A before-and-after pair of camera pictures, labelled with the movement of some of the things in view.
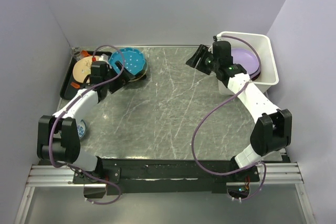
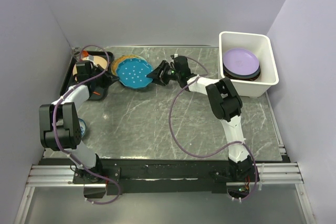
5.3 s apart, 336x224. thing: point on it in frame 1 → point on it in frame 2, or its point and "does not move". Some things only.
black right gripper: x=193 y=60 → x=155 y=74
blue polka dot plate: x=131 y=58 → x=134 y=72
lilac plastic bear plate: x=248 y=60 does not move
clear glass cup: x=76 y=53 does not move
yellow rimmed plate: x=141 y=74 → x=117 y=60
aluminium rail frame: x=275 y=174 does not move
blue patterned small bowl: x=81 y=128 does not move
